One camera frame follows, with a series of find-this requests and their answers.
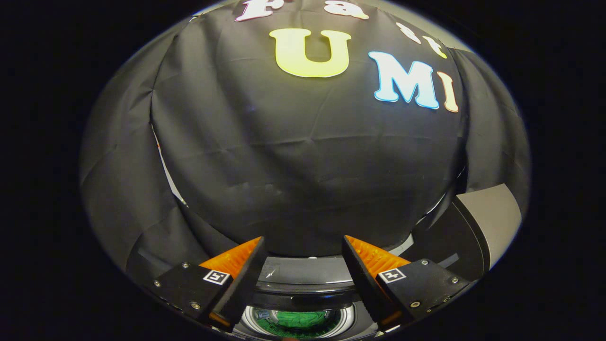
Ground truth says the beige cabinet with dark top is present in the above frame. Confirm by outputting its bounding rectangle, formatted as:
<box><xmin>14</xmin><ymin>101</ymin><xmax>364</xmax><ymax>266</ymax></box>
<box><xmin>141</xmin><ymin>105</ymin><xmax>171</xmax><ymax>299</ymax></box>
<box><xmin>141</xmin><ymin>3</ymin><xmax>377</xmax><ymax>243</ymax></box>
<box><xmin>411</xmin><ymin>184</ymin><xmax>522</xmax><ymax>284</ymax></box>

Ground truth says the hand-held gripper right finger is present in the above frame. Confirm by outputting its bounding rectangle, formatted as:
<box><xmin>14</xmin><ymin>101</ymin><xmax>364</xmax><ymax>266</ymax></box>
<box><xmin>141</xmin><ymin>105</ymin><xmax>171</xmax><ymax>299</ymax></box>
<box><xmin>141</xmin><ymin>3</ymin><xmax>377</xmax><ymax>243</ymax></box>
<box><xmin>342</xmin><ymin>234</ymin><xmax>472</xmax><ymax>333</ymax></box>

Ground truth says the grey washing machine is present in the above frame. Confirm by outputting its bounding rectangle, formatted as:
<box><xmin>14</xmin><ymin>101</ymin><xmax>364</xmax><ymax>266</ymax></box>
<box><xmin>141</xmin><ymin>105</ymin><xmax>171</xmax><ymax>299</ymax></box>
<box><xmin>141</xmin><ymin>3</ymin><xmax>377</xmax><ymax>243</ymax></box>
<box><xmin>227</xmin><ymin>232</ymin><xmax>417</xmax><ymax>341</ymax></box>

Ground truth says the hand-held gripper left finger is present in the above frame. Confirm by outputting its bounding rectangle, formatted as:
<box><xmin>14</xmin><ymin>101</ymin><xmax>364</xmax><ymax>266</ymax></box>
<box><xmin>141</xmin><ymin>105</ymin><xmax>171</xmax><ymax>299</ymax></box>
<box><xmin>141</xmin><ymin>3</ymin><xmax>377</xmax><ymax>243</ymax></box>
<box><xmin>152</xmin><ymin>236</ymin><xmax>266</xmax><ymax>333</ymax></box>

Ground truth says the dark washing machine lid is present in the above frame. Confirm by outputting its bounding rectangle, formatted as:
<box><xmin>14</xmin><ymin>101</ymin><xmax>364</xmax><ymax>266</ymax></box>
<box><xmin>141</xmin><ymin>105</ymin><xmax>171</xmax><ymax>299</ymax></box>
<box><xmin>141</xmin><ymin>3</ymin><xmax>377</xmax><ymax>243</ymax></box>
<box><xmin>251</xmin><ymin>234</ymin><xmax>415</xmax><ymax>308</ymax></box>

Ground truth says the green polo shirt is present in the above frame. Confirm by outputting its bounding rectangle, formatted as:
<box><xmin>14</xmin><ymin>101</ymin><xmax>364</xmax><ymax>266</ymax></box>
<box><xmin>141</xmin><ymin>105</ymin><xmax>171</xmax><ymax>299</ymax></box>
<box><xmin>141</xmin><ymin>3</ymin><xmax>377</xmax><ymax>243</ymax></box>
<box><xmin>258</xmin><ymin>310</ymin><xmax>342</xmax><ymax>338</ymax></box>

